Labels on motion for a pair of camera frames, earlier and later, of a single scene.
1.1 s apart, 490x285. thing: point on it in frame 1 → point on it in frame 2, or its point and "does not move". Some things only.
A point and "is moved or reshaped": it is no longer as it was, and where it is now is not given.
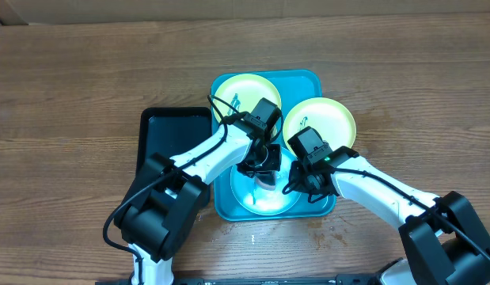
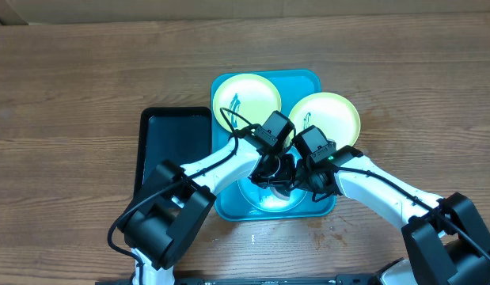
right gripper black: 299,184 does not move
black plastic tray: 172,131 does not move
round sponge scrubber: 267,181 is moved or reshaped
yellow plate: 244,92 does not move
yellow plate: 334,121 is moved or reshaped
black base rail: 361,280 does not move
